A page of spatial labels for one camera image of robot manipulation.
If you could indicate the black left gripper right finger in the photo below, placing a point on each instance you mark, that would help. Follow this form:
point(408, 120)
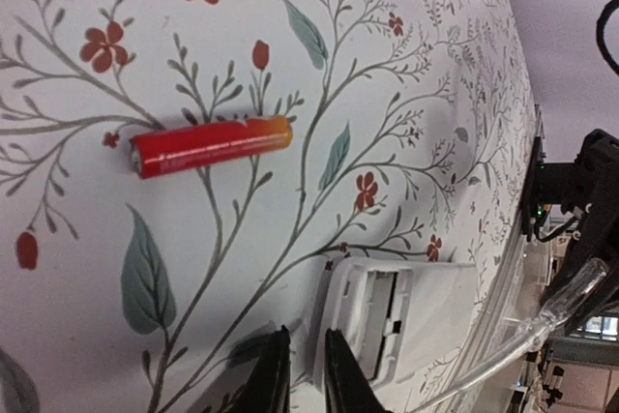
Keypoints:
point(346, 389)

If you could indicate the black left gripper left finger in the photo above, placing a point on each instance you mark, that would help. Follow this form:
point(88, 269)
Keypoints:
point(268, 387)

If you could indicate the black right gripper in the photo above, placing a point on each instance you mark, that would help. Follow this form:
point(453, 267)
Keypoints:
point(594, 201)

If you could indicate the clear handle screwdriver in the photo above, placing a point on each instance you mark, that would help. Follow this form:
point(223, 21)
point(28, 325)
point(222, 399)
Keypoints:
point(533, 332)

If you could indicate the white remote control back up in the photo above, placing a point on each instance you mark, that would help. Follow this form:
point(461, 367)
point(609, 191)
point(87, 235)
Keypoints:
point(397, 316)

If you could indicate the red orange battery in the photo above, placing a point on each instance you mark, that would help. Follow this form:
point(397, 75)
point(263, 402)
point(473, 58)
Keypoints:
point(166, 152)

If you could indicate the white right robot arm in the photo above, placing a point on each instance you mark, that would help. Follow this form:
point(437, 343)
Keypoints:
point(555, 180)

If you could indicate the floral tablecloth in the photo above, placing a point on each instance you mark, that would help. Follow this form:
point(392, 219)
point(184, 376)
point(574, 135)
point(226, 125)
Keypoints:
point(123, 294)

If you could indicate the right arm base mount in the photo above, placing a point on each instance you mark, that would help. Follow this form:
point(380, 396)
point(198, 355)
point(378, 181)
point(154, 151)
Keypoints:
point(531, 208)

